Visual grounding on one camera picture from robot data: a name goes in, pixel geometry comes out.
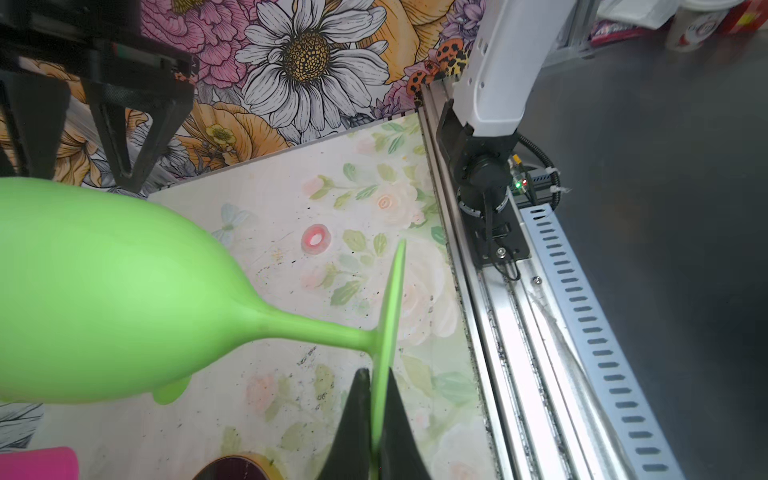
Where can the green wine glass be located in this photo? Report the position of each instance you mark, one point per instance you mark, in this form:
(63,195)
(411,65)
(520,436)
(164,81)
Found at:
(105,297)

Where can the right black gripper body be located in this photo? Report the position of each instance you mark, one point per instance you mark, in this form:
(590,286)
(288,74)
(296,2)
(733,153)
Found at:
(84,36)

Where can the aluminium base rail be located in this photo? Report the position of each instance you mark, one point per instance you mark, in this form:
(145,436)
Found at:
(562,399)

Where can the gold wire glass rack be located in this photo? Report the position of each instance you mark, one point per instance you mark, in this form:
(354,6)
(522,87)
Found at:
(249,466)

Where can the pink wine glass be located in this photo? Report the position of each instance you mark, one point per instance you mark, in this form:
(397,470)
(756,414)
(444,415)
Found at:
(58,463)

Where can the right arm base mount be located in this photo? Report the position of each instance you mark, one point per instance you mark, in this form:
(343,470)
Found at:
(505,244)

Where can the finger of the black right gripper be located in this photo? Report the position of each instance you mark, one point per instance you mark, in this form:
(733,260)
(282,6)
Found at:
(34,108)
(136,121)

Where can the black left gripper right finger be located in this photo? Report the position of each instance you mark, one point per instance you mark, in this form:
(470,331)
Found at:
(399,458)

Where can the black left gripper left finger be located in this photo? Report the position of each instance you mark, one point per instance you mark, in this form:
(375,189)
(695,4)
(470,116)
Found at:
(350,454)

